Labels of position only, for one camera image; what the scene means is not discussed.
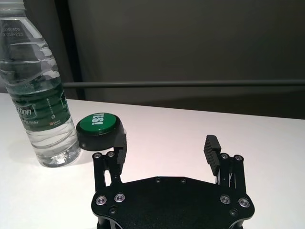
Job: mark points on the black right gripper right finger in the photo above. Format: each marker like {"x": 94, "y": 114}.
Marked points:
{"x": 212, "y": 152}

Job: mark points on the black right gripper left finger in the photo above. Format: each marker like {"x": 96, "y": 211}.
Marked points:
{"x": 120, "y": 155}

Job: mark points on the green YES button black base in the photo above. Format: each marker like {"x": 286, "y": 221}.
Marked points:
{"x": 100, "y": 128}

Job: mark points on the clear water bottle green label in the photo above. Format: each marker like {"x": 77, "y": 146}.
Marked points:
{"x": 38, "y": 95}

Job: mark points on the grey horizontal wall rail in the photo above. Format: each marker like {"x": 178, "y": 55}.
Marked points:
{"x": 190, "y": 84}

